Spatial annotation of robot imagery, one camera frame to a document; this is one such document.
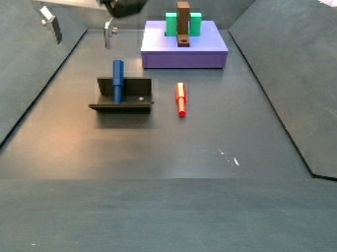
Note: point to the red stepped peg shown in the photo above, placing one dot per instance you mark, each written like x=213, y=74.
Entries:
x=181, y=99

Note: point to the brown L-shaped block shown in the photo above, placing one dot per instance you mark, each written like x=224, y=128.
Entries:
x=182, y=23

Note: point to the green U-shaped block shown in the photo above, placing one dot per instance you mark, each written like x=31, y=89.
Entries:
x=194, y=24

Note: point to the blue stepped peg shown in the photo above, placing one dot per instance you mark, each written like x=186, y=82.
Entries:
x=118, y=80

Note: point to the black angled fixture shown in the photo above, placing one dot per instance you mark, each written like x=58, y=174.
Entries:
x=137, y=99

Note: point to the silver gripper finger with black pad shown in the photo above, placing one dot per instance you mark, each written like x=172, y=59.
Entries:
x=50, y=22

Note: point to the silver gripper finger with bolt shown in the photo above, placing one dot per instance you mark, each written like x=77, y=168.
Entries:
x=110, y=30

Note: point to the purple base block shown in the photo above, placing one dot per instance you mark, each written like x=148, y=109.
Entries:
x=162, y=54

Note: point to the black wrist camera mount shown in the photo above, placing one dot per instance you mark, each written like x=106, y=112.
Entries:
x=123, y=8

